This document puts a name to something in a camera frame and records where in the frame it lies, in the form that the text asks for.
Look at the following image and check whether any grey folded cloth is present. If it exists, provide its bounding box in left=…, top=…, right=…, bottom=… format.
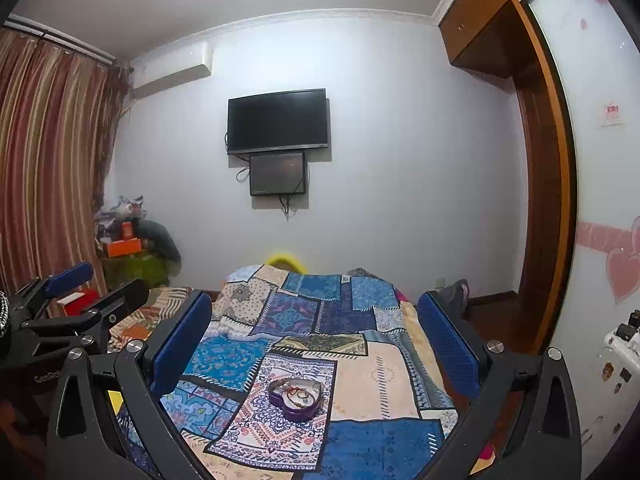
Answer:
left=137, top=219, right=182, bottom=274

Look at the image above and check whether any curtain rail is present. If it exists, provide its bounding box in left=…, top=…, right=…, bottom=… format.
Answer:
left=4, top=14, right=132, bottom=69

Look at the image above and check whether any yellow round object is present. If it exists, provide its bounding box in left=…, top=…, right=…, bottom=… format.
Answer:
left=264, top=253, right=307, bottom=274

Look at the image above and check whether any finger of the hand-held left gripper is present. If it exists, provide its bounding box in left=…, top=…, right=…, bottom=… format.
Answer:
left=10, top=261, right=95, bottom=322
left=22, top=278, right=150, bottom=357

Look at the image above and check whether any white heart-print wardrobe door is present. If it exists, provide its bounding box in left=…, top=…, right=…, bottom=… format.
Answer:
left=529, top=0, right=640, bottom=361

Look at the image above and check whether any white sticker-covered cabinet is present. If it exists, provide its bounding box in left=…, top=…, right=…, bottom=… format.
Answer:
left=587, top=310, right=640, bottom=480

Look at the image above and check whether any purple heart-shaped tin box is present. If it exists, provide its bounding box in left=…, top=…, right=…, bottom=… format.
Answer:
left=268, top=379, right=322, bottom=421

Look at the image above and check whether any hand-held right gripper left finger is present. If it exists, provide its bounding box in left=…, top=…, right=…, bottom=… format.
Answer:
left=45, top=289, right=223, bottom=480

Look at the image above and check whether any striped brown curtain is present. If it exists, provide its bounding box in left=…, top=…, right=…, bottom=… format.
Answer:
left=0, top=27, right=133, bottom=311

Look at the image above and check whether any white air conditioner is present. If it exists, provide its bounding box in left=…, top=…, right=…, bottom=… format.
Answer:
left=130, top=42, right=214, bottom=100

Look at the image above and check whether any wooden overhead cabinet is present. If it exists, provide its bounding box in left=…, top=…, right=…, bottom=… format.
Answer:
left=438, top=0, right=572, bottom=79

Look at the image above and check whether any red and white box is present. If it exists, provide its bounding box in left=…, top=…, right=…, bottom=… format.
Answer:
left=55, top=287, right=99, bottom=317

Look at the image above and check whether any small black wall monitor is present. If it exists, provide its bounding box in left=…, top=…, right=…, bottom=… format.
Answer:
left=249, top=151, right=308, bottom=197

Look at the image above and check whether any pile of clutter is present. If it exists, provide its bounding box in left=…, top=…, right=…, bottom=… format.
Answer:
left=94, top=193, right=146, bottom=241

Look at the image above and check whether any grey bag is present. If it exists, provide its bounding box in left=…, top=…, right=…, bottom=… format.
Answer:
left=439, top=279, right=471, bottom=319

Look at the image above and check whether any striped orange blanket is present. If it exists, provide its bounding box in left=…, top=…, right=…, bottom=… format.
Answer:
left=107, top=286, right=196, bottom=352

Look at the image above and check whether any patchwork blue bed blanket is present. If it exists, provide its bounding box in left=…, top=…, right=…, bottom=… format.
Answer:
left=115, top=264, right=476, bottom=480

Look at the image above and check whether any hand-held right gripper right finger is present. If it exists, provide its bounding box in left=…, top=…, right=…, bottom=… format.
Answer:
left=417, top=290, right=583, bottom=480

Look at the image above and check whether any orange box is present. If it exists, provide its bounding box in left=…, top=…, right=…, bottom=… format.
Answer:
left=102, top=238, right=144, bottom=257

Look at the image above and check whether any black wall television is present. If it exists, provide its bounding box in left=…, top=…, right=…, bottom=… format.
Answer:
left=227, top=88, right=330, bottom=156

